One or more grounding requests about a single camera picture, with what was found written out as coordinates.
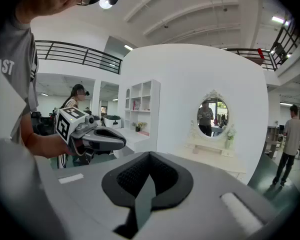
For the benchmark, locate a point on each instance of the ceiling strip light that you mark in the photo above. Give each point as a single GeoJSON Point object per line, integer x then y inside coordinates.
{"type": "Point", "coordinates": [280, 20]}
{"type": "Point", "coordinates": [128, 47]}

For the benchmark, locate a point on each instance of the red item on railing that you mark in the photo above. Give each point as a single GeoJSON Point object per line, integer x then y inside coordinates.
{"type": "Point", "coordinates": [260, 53]}

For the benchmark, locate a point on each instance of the person's left hand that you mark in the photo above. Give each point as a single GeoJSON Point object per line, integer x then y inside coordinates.
{"type": "Point", "coordinates": [79, 147]}

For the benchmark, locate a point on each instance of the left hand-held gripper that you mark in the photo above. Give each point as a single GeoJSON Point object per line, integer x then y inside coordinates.
{"type": "Point", "coordinates": [65, 124]}

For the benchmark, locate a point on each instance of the white shelf unit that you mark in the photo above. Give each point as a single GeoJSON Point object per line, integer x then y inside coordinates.
{"type": "Point", "coordinates": [142, 101]}

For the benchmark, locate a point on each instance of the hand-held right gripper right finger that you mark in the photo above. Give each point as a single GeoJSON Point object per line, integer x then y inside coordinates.
{"type": "Point", "coordinates": [210, 184]}

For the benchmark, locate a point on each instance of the vase of white flowers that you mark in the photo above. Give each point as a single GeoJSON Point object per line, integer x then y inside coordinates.
{"type": "Point", "coordinates": [230, 135]}

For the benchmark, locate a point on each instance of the white vanity table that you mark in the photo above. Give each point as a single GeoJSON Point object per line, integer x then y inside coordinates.
{"type": "Point", "coordinates": [210, 159]}

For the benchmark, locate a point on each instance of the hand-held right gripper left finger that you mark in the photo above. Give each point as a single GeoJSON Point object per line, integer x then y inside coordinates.
{"type": "Point", "coordinates": [90, 196]}

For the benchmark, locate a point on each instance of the black balcony railing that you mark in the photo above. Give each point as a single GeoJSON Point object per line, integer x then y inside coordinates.
{"type": "Point", "coordinates": [77, 55]}
{"type": "Point", "coordinates": [272, 54]}

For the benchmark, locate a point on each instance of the white desk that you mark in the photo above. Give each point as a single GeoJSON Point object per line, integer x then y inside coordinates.
{"type": "Point", "coordinates": [130, 141]}

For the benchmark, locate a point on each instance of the pot of yellow flowers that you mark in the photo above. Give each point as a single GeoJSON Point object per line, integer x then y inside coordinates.
{"type": "Point", "coordinates": [139, 126]}

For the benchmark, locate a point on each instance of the person's grey t-shirt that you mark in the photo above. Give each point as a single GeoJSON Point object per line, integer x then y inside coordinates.
{"type": "Point", "coordinates": [15, 49]}

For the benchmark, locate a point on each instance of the white appliance with green top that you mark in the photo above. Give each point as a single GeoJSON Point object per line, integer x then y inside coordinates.
{"type": "Point", "coordinates": [112, 122]}

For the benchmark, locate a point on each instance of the person's left forearm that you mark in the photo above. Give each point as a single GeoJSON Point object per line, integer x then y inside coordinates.
{"type": "Point", "coordinates": [45, 145]}

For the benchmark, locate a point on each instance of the person's eyeglasses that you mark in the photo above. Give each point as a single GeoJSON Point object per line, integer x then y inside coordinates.
{"type": "Point", "coordinates": [83, 2]}

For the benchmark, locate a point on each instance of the pink book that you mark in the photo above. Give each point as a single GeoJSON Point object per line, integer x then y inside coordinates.
{"type": "Point", "coordinates": [143, 133]}

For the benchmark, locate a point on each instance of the white ornate oval mirror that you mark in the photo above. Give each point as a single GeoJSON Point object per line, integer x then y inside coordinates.
{"type": "Point", "coordinates": [212, 116]}

